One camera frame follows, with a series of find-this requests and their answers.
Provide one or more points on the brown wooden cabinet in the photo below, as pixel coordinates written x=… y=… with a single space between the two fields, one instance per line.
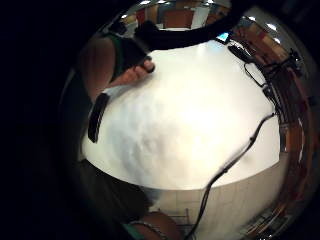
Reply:
x=178 y=18

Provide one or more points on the blue lit screen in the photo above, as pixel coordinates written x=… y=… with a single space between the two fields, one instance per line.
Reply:
x=223 y=36

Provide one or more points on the black power strip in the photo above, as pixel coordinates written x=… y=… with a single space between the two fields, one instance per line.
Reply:
x=241 y=53

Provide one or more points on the black flat device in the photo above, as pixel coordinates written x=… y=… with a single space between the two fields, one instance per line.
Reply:
x=97 y=117

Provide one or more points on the person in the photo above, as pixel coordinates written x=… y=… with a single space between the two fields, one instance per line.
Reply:
x=100 y=193

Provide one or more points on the wooden shelf unit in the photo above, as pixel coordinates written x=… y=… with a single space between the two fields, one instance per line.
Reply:
x=295 y=133

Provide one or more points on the black tripod with camera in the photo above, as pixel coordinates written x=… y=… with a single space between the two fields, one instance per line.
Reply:
x=290 y=61

